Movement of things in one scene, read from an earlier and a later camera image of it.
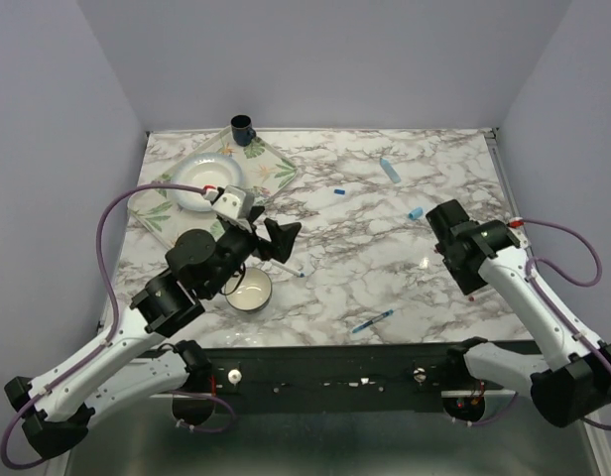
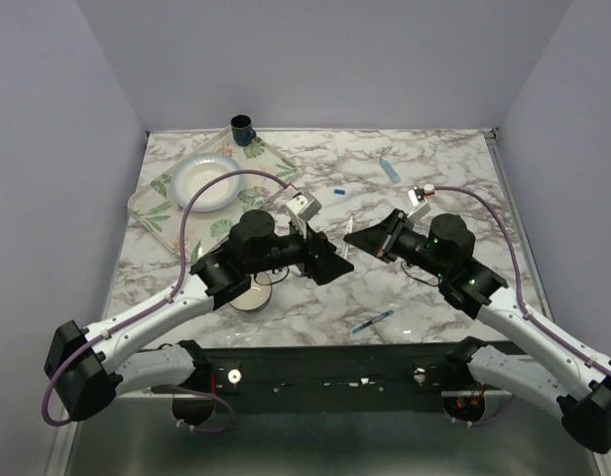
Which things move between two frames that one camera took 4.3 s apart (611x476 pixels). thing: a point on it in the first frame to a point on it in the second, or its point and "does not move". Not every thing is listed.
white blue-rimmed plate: x=204 y=169 does not move
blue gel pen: x=371 y=322 does not move
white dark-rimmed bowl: x=253 y=291 does not move
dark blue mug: x=242 y=131 does not move
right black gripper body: x=465 y=278 to x=406 y=241
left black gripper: x=283 y=239 to x=328 y=265
